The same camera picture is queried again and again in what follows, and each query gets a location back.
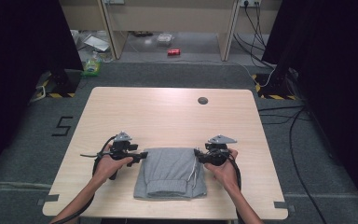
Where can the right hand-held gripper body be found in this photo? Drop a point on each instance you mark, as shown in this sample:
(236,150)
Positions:
(218,155)

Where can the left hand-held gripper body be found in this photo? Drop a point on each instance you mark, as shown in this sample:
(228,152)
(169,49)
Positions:
(121,149)

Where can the grey sweatpants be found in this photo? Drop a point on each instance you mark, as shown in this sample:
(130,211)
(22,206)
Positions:
(167,171)

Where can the person's right hand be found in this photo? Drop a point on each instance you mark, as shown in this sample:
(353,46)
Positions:
(225,172)

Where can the person's left hand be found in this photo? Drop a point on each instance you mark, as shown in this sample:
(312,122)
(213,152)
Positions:
(110,166)

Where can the black tape floor marking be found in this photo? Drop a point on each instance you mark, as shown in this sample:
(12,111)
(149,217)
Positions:
(62,126)

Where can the yellow black hazard tape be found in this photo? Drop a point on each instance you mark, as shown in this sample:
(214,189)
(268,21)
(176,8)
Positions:
(276,97)
(55,95)

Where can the grey floor tape piece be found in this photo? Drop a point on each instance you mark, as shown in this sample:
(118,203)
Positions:
(48,199)
(283,206)

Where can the black stand base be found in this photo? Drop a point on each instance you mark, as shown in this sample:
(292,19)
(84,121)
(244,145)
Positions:
(275,84)
(64,81)

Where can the green packet on floor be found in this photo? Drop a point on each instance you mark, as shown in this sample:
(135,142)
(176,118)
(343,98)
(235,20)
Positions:
(92,66)

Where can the red drink can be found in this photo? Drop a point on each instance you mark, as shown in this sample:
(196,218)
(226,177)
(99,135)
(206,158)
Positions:
(174,51)

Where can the silver plastic bag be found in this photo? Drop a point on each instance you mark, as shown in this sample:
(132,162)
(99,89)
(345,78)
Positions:
(97,43)

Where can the clear plastic container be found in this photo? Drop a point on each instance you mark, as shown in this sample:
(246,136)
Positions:
(164,39)

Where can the black curtain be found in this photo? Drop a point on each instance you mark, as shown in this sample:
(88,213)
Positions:
(15,68)
(332,62)

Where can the white wall power outlet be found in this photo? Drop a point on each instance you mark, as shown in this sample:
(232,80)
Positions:
(250,2)

